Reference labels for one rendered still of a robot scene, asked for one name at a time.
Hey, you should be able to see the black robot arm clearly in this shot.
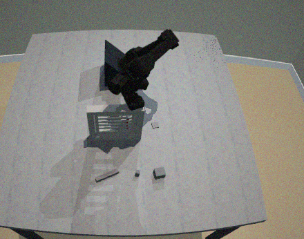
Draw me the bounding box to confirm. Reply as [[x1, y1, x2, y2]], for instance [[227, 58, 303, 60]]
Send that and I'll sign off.
[[108, 29, 179, 95]]

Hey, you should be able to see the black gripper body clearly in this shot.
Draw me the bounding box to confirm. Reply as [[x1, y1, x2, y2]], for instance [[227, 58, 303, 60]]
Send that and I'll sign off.
[[123, 83, 144, 111]]

